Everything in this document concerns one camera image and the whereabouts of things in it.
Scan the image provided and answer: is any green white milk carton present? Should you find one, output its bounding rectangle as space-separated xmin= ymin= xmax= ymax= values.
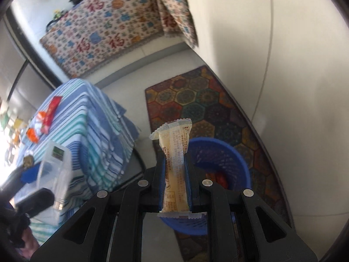
xmin=37 ymin=141 xmax=72 ymax=211

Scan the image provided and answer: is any yellow bread snack package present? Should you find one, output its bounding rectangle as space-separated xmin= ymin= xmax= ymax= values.
xmin=150 ymin=118 xmax=206 ymax=220

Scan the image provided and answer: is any blue plastic trash basket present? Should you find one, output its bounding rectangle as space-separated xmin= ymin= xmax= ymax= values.
xmin=161 ymin=137 xmax=251 ymax=236

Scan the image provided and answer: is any gold black foil wrapper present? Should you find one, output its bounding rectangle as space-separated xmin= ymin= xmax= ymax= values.
xmin=22 ymin=154 xmax=34 ymax=169

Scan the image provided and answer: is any blue striped tablecloth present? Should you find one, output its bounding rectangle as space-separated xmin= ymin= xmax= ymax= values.
xmin=12 ymin=78 xmax=140 ymax=246

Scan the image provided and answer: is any small orange wrapper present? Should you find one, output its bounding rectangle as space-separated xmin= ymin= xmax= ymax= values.
xmin=26 ymin=128 xmax=40 ymax=144

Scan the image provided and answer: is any orange white snack wrapper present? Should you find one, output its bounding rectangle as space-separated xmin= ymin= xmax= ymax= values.
xmin=33 ymin=111 xmax=46 ymax=131

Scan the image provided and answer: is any red snack wrapper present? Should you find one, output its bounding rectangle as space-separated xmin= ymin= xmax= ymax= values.
xmin=41 ymin=96 xmax=63 ymax=134

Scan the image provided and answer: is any silver refrigerator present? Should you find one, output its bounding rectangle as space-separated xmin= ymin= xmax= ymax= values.
xmin=1 ymin=20 xmax=53 ymax=121

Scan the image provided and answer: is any patterned fabric cover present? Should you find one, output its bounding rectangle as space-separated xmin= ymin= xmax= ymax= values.
xmin=39 ymin=0 xmax=166 ymax=79

